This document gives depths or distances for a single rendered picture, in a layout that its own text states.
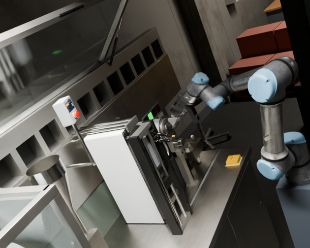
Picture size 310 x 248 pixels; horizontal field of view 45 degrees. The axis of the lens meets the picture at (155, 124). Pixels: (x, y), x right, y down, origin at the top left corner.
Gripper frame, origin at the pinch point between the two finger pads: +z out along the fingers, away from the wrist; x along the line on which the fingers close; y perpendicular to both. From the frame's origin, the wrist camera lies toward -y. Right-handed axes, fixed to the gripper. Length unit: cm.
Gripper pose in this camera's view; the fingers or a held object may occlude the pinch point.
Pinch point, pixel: (174, 126)
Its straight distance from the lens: 201.5
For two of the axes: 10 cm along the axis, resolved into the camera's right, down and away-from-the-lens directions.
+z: -3.9, 6.6, 6.4
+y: -8.2, -5.7, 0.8
